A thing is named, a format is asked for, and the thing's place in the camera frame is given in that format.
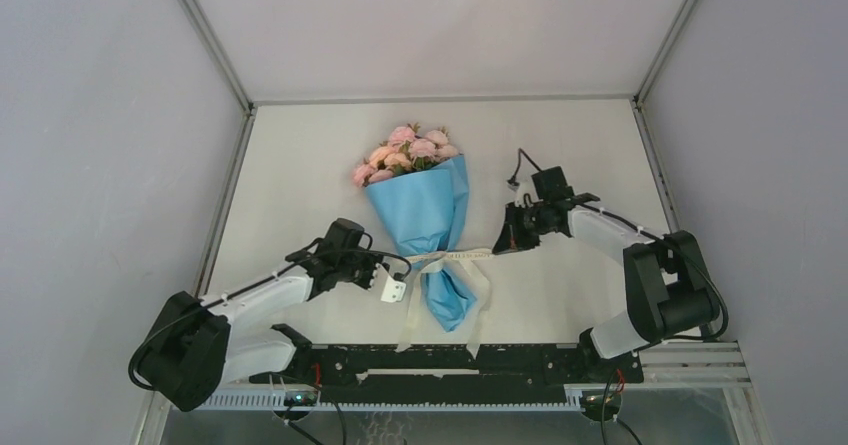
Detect white printed ribbon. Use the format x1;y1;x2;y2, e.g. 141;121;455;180
395;249;494;358

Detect white slotted cable duct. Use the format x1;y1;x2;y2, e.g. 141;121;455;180
197;389;585;412

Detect blue wrapping paper sheet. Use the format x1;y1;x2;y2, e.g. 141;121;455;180
364;154;480;333

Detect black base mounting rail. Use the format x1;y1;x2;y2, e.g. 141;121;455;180
248;344;644;402

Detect left circuit board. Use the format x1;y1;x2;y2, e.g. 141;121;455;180
283;392;319;408

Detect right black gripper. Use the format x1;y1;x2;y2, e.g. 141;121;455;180
495;200;552;254

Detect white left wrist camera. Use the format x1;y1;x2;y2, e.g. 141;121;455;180
375;275;407;303

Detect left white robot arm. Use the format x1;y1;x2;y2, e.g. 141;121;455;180
128;218;409;411

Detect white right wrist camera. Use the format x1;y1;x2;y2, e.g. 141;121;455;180
511;181;535;208

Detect pink flower bunch stem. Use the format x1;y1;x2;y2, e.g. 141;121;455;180
424;128;461;161

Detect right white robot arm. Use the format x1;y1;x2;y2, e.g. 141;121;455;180
493;167;727;381

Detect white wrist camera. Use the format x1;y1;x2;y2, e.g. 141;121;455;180
511;181;535;208
375;275;407;303

